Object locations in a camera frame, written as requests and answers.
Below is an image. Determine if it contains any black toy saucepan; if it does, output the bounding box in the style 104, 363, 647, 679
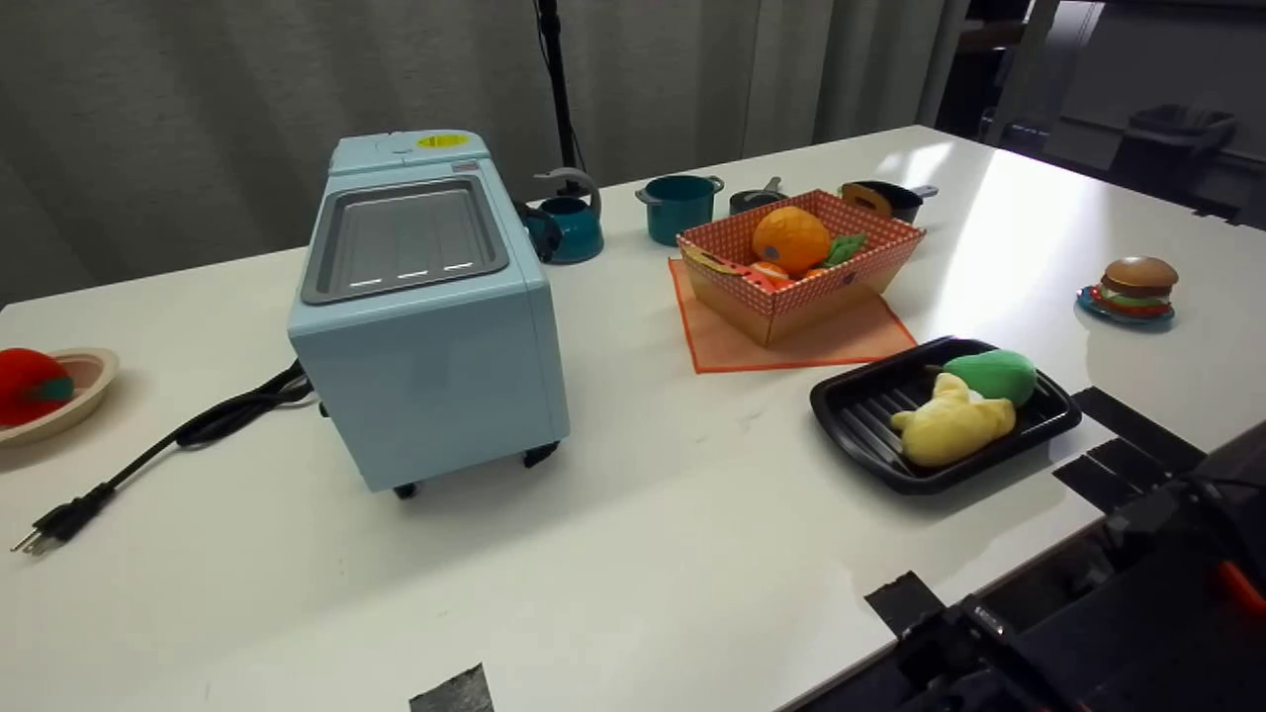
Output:
837, 177, 941, 225

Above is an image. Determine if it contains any black ridged tray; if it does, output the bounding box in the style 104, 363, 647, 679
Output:
807, 333, 1085, 499

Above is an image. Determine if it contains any small blue plate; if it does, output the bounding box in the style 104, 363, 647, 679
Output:
1071, 279, 1179, 333

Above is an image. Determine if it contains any teal toy pot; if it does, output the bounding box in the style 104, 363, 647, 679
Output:
634, 171, 729, 249

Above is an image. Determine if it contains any grey toy pan with lid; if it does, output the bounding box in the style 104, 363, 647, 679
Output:
729, 174, 790, 216

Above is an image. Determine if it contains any orange cloth mat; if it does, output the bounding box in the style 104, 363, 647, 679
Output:
663, 253, 923, 381

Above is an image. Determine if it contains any small green toy vegetable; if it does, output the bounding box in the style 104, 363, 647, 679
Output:
823, 234, 874, 270

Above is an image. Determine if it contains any teal toy kettle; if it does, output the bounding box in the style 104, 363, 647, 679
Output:
522, 166, 610, 270

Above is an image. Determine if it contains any toy burger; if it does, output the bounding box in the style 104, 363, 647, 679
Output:
1089, 253, 1184, 325

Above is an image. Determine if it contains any beige shallow bowl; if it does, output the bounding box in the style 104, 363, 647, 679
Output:
0, 342, 122, 448

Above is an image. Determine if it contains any orange checkered paper basket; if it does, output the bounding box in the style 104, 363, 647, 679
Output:
674, 184, 927, 352

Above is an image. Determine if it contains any green avocado plush toy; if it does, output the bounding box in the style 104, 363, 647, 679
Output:
936, 342, 1042, 412

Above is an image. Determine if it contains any orange fruit toy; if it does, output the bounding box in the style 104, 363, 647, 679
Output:
746, 201, 836, 279

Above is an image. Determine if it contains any black tape piece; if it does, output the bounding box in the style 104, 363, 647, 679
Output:
1069, 382, 1206, 473
863, 569, 951, 642
406, 660, 500, 712
1053, 436, 1168, 512

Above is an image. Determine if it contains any yellow banana plush toy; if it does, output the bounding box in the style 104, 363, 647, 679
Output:
887, 370, 1022, 473

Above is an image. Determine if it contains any grey curtain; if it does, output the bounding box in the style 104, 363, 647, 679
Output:
0, 0, 983, 309

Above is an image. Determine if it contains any red tomato plush toy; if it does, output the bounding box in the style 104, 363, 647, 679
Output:
0, 342, 78, 429

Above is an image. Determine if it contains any black robot mount with clamp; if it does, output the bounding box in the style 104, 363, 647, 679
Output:
787, 417, 1266, 712

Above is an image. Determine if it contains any small red toy fruit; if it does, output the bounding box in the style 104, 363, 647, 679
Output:
742, 258, 794, 295

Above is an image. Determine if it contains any light blue toaster oven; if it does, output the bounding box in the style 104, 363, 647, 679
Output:
286, 125, 572, 503

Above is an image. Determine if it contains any black power cord with plug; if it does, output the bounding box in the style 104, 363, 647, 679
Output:
6, 358, 321, 556

